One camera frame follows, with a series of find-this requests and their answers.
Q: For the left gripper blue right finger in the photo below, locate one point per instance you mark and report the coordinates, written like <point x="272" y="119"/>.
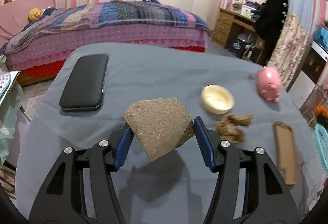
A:
<point x="203" y="141"/>

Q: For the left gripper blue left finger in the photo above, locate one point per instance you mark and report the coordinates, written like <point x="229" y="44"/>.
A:
<point x="125" y="136"/>

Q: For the light blue trash basket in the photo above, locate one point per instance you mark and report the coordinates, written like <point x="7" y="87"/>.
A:
<point x="321" y="139"/>

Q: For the crumpled brown paper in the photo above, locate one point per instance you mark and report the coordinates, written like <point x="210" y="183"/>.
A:
<point x="227" y="127"/>

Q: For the white paper cup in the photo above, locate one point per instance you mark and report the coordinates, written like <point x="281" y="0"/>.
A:
<point x="216" y="100"/>

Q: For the black phone case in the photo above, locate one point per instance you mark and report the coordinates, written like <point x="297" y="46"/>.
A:
<point x="85" y="86"/>

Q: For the pink piggy bank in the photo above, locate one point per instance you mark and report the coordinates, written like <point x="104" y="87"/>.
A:
<point x="269" y="84"/>

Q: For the wooden desk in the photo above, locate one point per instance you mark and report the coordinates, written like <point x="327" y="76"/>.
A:
<point x="236" y="34"/>

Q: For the orange peel ball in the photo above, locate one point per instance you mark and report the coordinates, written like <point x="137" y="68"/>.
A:
<point x="321" y="113"/>

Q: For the black hanging coat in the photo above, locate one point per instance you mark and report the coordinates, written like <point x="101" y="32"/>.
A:
<point x="269" y="26"/>

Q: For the floral curtain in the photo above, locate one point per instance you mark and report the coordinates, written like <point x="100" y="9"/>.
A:
<point x="290" y="49"/>

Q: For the bed with purple quilt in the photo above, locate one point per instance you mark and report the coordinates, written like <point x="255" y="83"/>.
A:
<point x="43" y="45"/>

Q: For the blue cloth covered item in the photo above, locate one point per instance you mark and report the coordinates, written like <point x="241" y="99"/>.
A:
<point x="321" y="36"/>

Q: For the yellow plush toy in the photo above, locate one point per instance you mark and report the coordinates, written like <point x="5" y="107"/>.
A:
<point x="34" y="14"/>

